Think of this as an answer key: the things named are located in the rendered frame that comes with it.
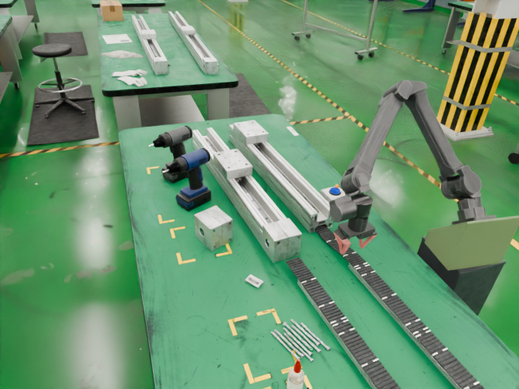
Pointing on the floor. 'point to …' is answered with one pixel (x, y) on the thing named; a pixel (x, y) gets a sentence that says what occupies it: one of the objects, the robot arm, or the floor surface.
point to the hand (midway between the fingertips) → (351, 248)
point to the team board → (341, 32)
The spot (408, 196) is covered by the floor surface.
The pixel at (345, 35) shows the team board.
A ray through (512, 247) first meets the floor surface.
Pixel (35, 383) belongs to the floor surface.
